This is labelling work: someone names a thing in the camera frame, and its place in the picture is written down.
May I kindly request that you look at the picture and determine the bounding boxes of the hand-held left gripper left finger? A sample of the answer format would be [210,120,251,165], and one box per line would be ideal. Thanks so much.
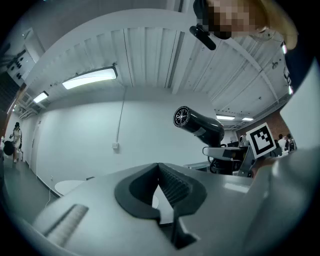
[32,162,176,256]

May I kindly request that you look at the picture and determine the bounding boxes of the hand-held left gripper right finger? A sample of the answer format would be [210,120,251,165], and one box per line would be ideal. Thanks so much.
[157,162,253,256]

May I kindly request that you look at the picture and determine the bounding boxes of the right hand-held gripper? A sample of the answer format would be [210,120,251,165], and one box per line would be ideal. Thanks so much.
[202,122,278,178]

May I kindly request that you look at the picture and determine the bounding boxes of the black hair dryer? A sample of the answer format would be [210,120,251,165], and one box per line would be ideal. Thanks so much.
[173,105,226,149]

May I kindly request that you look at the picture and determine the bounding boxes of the person's right forearm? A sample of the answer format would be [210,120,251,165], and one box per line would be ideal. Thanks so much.
[253,156,279,177]

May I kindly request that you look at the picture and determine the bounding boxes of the person's dark t-shirt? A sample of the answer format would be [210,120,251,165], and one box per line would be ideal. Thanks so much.
[281,39,320,95]

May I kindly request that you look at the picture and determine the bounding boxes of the person's head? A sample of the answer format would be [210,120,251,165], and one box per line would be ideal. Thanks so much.
[193,0,272,40]

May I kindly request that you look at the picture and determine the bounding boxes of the white floor cable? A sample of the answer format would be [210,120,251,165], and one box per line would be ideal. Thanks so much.
[44,174,55,209]

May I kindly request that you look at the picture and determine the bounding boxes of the white wall cable conduit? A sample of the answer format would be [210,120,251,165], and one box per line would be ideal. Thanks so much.
[114,86,128,143]

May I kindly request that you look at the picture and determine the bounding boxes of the black head-worn camera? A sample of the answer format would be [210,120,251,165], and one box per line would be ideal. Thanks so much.
[189,23,217,51]

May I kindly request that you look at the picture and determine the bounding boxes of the white wall panel with hooks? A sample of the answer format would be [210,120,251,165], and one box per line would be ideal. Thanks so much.
[5,48,35,81]

